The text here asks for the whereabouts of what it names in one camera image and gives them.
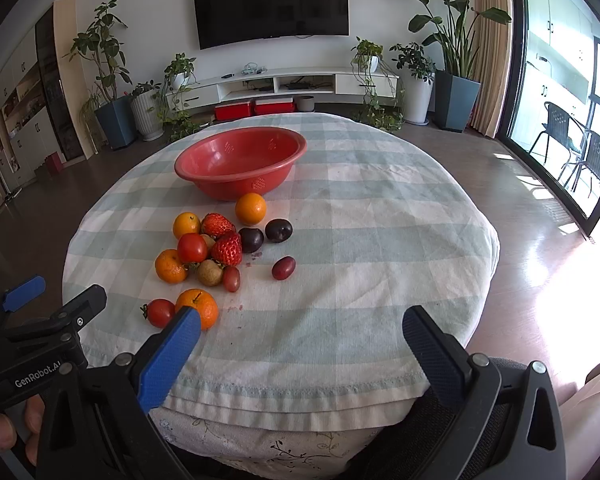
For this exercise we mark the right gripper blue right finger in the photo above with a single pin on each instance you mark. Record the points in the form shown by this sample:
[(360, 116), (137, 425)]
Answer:
[(442, 359)]

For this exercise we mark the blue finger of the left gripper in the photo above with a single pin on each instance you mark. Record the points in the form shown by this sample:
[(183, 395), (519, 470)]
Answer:
[(24, 293), (80, 310)]

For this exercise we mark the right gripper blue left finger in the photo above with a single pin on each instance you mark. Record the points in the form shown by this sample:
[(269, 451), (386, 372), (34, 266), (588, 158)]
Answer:
[(162, 357)]

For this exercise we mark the red tomato with stem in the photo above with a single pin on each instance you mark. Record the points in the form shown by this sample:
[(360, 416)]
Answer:
[(158, 312)]

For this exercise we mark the mandarin orange with stem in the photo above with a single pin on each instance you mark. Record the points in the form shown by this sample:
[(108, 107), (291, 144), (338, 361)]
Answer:
[(201, 301)]

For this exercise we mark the brown kiwi fruit front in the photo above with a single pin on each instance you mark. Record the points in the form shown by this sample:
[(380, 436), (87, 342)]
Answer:
[(209, 273)]

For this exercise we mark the brown kiwi fruit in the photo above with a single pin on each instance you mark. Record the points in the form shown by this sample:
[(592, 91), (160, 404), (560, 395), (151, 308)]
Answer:
[(209, 240), (209, 273)]

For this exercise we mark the small mandarin orange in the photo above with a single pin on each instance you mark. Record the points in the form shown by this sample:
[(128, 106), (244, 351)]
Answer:
[(185, 223)]

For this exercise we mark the brown kiwi fruit back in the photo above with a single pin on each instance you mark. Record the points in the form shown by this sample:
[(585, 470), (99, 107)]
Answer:
[(209, 240)]

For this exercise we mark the red strawberry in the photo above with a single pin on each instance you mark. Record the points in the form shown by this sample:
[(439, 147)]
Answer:
[(216, 225), (227, 250)]

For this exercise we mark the dark plum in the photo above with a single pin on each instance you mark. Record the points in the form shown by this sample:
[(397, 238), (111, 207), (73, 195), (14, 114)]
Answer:
[(278, 230), (252, 239)]

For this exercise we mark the large orange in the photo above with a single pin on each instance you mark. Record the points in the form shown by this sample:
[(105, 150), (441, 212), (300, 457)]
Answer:
[(251, 209)]

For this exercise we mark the left human hand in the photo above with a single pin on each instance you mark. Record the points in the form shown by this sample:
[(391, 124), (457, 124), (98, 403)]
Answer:
[(33, 418)]

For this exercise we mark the small red bin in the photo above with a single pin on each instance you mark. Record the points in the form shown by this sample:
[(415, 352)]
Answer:
[(54, 164)]

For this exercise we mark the floral under tablecloth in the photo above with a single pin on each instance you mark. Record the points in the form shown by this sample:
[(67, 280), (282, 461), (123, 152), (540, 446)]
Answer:
[(266, 453)]

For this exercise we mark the checkered green white tablecloth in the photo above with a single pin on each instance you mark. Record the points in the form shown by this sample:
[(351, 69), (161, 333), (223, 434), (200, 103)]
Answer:
[(308, 336)]

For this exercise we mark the tall plant blue pot left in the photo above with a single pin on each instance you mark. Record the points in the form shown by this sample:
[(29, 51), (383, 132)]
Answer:
[(99, 45)]

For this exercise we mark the tall plant blue pot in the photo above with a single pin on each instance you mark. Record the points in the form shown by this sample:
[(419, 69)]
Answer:
[(99, 45), (456, 91)]

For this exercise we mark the plant white ribbed pot left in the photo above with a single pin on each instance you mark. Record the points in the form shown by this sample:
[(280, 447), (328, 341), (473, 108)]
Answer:
[(144, 106)]

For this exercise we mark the red plastic colander bowl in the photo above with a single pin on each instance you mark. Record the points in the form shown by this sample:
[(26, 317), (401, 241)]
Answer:
[(233, 163)]

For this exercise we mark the trailing plant on console left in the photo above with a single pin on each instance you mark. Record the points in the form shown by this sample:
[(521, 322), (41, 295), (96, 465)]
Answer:
[(171, 106)]

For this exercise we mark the trailing plant on console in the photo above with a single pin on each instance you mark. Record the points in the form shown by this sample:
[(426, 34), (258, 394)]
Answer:
[(171, 106), (369, 70)]

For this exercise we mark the black balcony chair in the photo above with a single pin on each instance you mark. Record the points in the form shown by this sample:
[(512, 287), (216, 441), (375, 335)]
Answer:
[(556, 128), (585, 157)]

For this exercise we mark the red storage box left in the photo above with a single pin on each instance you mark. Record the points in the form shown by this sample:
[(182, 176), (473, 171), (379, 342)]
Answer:
[(227, 112)]

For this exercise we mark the red storage box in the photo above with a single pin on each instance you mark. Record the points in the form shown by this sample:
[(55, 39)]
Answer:
[(274, 106), (227, 112)]

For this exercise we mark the tall plant blue pot right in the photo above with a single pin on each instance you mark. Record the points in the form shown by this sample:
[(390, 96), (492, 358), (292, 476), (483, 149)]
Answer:
[(456, 91)]

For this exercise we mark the trailing plant on console right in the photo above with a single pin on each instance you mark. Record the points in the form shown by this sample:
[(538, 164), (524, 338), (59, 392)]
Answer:
[(369, 70)]

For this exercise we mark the red storage box right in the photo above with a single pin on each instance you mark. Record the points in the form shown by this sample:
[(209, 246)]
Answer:
[(274, 106)]

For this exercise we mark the plant in white pot right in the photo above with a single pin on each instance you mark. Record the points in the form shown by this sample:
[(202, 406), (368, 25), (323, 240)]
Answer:
[(417, 81)]

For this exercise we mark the small grey floor pot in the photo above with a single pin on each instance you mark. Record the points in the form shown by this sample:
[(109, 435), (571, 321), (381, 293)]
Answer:
[(304, 104)]

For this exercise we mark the white tv console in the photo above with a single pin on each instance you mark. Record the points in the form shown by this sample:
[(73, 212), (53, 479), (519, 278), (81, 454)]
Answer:
[(328, 84)]

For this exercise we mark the beige curtain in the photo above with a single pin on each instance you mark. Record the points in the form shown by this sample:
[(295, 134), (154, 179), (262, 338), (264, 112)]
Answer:
[(491, 67)]

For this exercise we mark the wall cabinet shelving unit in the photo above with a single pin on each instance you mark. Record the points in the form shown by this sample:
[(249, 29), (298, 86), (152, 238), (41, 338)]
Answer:
[(42, 91)]

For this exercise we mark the wall mounted black television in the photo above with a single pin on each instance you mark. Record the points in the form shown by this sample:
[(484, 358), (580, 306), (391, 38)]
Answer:
[(221, 22)]

